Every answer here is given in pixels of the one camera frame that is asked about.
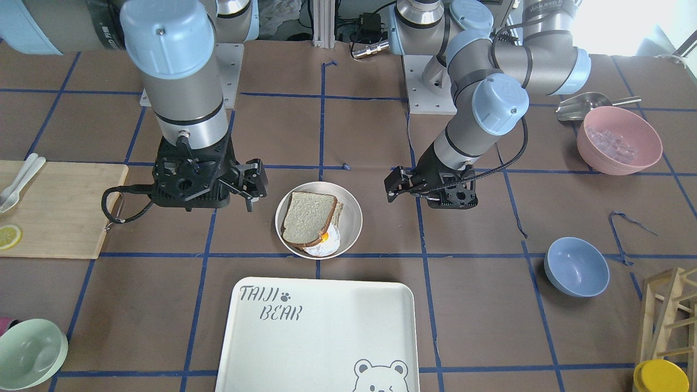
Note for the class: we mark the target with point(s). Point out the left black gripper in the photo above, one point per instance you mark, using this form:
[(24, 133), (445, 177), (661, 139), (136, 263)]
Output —
[(426, 170)]

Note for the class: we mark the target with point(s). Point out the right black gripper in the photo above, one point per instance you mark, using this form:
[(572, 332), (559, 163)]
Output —
[(243, 180)]

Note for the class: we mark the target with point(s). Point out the white round plate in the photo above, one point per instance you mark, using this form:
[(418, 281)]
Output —
[(350, 221)]

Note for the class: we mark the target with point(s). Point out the white bread slice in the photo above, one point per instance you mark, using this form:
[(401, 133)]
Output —
[(300, 202)]

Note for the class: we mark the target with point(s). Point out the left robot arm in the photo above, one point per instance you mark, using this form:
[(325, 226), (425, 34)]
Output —
[(490, 84)]

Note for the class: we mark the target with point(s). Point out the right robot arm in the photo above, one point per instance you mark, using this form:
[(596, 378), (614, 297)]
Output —
[(173, 45)]

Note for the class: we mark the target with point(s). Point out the bread slice on plate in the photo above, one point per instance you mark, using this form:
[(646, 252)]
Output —
[(338, 212)]

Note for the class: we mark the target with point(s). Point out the fried egg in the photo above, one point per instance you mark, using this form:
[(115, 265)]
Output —
[(328, 245)]

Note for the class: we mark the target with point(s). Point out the white bear tray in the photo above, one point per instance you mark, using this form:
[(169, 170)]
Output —
[(286, 334)]

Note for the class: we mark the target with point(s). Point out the wooden cutting board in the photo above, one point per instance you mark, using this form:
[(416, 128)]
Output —
[(59, 212)]

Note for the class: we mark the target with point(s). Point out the blue bowl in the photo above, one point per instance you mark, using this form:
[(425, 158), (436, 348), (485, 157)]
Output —
[(576, 268)]

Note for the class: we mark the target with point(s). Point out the metal scoop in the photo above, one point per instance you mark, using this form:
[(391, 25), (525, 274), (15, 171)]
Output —
[(577, 107)]

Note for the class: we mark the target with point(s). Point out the pink bowl with ice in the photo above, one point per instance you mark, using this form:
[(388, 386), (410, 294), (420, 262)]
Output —
[(616, 141)]

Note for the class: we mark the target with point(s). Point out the white plastic cutlery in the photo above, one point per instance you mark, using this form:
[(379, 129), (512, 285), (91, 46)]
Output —
[(11, 195)]

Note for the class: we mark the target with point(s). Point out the lemon slice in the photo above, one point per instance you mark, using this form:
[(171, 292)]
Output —
[(10, 236)]

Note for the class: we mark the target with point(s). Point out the green bowl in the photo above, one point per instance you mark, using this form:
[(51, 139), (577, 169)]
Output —
[(31, 352)]

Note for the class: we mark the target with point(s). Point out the pink cloth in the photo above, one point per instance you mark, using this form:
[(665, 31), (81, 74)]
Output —
[(6, 323)]

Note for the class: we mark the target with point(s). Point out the wooden cup rack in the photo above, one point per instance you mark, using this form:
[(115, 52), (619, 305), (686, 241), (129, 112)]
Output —
[(668, 304)]

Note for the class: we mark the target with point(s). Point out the yellow cup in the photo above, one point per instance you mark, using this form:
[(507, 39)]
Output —
[(659, 375)]

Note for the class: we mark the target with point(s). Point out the aluminium frame post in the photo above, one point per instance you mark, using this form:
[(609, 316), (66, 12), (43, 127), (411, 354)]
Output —
[(323, 22)]

